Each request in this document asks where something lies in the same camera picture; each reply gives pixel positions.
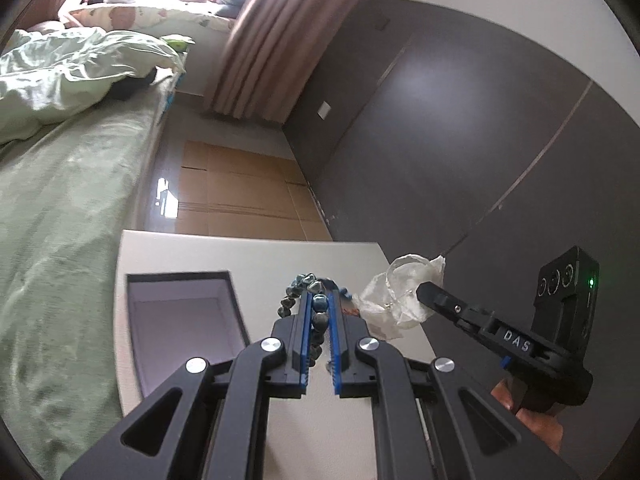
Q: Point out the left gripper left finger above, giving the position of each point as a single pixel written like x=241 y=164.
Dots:
x=289 y=380

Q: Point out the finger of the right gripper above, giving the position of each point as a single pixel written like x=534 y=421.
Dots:
x=450 y=307

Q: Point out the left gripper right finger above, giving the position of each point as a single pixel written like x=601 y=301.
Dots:
x=351 y=377

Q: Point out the white plastic bag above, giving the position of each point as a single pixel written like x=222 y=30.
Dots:
x=389 y=302

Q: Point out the black jewelry box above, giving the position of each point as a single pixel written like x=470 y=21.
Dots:
x=174 y=317

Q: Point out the right hand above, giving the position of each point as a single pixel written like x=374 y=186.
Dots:
x=546 y=427

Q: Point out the flattened cardboard sheet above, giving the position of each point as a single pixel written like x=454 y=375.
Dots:
x=227 y=192

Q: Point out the green bed sheet bed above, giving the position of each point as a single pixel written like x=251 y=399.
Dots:
x=67 y=193

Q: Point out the black garment on bed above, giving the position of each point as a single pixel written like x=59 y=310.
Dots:
x=124 y=89

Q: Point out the green box on bed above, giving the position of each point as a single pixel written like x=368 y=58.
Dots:
x=179 y=43

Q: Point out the pink curtain right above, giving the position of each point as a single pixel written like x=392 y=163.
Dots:
x=273 y=48

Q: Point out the light green duvet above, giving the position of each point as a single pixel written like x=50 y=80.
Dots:
x=46 y=79

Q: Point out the floral pillow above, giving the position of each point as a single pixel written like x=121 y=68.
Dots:
x=129 y=16

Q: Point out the black camera box right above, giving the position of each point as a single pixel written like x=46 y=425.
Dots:
x=565 y=301

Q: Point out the white wall socket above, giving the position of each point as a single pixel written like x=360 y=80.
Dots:
x=323 y=110

